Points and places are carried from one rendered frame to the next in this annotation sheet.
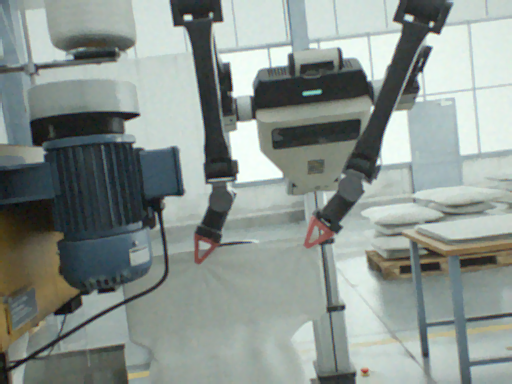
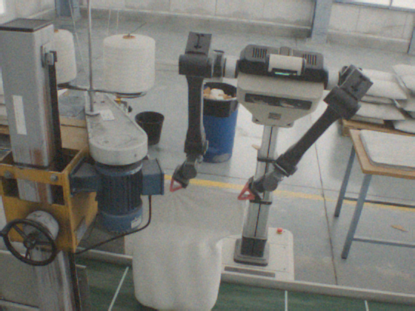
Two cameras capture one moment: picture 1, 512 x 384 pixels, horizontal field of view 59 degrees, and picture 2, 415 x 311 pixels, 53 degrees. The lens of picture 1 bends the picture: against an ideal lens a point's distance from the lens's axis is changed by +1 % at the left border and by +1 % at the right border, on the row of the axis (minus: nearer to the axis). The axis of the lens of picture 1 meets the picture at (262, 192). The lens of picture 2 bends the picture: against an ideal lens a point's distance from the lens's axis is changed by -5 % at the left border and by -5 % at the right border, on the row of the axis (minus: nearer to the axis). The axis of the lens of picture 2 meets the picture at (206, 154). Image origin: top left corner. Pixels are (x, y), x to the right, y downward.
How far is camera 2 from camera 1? 0.86 m
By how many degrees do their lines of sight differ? 26
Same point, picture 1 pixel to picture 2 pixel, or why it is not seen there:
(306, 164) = (267, 113)
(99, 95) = (126, 157)
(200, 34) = (194, 83)
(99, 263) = (116, 226)
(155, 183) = (149, 189)
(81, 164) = (113, 182)
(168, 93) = not seen: outside the picture
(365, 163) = (287, 166)
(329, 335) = (256, 216)
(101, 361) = not seen: hidden behind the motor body
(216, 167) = (192, 146)
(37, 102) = (95, 153)
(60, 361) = not seen: hidden behind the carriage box
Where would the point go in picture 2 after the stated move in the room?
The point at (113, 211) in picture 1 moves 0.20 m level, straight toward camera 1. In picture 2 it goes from (126, 204) to (126, 244)
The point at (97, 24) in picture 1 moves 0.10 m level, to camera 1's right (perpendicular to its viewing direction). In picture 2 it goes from (131, 89) to (162, 93)
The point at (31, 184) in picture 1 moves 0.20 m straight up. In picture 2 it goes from (88, 183) to (84, 125)
